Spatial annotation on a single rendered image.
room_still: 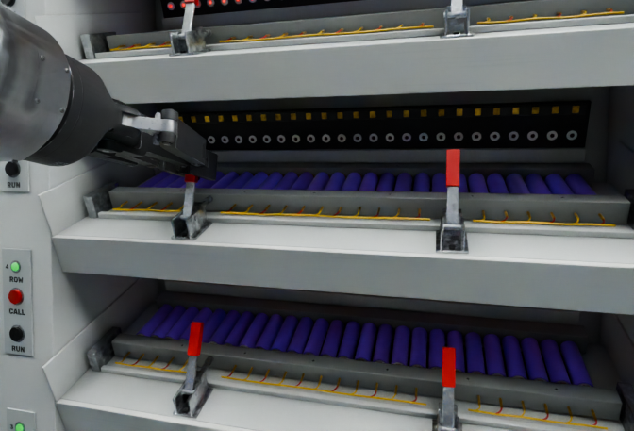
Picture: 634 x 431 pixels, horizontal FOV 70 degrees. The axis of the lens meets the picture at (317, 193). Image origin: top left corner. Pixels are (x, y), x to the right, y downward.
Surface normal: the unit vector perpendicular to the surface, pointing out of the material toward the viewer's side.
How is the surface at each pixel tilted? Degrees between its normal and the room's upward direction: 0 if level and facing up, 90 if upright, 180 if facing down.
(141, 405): 19
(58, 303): 90
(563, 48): 109
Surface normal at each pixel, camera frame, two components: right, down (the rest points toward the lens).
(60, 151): 0.46, 0.86
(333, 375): -0.24, 0.37
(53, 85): 0.97, 0.02
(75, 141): 0.71, 0.65
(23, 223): -0.25, 0.04
